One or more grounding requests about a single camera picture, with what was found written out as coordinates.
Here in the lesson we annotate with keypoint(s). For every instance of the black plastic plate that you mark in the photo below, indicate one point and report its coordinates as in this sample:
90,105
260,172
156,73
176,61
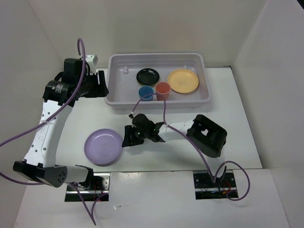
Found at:
148,76

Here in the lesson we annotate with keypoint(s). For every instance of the lavender plastic bin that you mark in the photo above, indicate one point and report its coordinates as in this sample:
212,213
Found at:
124,88

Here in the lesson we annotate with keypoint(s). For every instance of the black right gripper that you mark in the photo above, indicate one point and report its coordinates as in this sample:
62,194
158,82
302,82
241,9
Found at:
129,130

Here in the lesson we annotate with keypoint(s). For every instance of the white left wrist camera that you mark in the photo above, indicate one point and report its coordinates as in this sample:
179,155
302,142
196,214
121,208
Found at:
91,59

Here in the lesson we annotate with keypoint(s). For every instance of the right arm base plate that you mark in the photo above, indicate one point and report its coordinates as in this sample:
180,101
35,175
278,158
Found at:
205,189

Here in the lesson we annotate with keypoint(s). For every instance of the purple plastic plate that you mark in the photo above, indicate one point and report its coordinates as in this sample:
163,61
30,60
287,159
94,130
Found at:
103,147

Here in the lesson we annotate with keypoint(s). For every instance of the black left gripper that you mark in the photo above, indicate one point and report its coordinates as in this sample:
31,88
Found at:
100,90

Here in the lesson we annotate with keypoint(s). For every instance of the coral plastic cup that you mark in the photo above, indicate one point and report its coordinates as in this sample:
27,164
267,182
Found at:
162,90

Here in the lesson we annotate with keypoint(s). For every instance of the blue plastic cup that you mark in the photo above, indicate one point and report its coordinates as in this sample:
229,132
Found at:
146,93

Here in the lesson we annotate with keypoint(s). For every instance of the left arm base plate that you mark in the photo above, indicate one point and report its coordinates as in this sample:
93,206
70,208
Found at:
98,190

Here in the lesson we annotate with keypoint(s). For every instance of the beige bear plate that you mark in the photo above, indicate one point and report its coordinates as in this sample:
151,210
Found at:
183,81

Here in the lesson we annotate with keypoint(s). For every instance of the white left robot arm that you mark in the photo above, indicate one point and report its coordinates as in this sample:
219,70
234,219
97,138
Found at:
60,95

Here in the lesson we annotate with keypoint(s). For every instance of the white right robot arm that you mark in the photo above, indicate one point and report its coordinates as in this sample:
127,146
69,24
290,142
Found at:
207,137

